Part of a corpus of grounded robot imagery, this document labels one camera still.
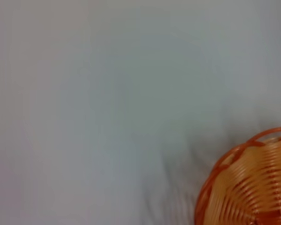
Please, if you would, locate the orange plastic woven basket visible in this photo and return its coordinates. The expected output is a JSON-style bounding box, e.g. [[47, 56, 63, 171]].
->
[[193, 126, 281, 225]]

